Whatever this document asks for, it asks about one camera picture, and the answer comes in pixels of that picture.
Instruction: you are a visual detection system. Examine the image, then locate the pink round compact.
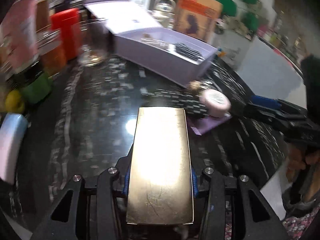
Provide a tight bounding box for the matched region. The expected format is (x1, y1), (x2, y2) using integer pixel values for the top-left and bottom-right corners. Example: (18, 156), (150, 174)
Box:
(200, 89), (231, 118)

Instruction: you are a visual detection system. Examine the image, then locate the purple card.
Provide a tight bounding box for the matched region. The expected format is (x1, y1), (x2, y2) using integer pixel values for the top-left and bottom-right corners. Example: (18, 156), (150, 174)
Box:
(187, 113), (232, 135)

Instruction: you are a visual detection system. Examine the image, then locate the gold pearl hair clip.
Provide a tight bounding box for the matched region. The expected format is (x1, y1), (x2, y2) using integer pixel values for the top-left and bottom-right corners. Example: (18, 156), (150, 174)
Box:
(187, 80), (206, 96)

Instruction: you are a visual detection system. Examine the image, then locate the gold rectangular case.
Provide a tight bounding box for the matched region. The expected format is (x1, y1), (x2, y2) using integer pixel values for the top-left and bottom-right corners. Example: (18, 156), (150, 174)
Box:
(126, 107), (194, 225)

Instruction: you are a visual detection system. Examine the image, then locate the black white polka-dot scrunchie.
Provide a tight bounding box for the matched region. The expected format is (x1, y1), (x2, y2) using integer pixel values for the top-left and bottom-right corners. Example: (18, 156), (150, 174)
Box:
(142, 89), (209, 119)

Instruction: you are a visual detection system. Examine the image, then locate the person's right hand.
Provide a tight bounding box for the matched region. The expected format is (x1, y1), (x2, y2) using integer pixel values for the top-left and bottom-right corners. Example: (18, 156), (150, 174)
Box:
(286, 144), (319, 182)

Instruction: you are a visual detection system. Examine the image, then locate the dark gingham scrunchie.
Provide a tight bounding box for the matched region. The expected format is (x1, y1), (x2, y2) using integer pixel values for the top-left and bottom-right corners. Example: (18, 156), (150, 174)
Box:
(174, 43), (204, 61)

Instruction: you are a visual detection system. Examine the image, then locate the green tote bag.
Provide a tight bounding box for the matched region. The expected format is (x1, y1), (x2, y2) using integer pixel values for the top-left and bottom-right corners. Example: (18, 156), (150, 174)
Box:
(216, 0), (237, 17)

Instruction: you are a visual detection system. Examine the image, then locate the brown paper takeaway bag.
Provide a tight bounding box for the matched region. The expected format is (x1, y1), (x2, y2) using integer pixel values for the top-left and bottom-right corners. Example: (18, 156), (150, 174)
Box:
(173, 0), (223, 44)

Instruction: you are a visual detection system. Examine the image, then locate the beige hair claw clip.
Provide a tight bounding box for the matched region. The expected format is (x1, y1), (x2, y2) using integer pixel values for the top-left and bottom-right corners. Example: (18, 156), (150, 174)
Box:
(140, 33), (172, 50)

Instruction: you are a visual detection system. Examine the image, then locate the lavender open gift box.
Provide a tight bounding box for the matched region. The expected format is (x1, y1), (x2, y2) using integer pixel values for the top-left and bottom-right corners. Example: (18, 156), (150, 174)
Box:
(84, 0), (217, 87)

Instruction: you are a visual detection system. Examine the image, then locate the clear drinking glass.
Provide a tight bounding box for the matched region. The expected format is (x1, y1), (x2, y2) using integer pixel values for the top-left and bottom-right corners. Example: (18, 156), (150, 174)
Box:
(74, 18), (109, 67)

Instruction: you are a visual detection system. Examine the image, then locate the red plastic container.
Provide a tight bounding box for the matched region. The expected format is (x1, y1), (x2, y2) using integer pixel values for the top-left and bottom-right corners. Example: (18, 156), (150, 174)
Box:
(50, 8), (80, 61)

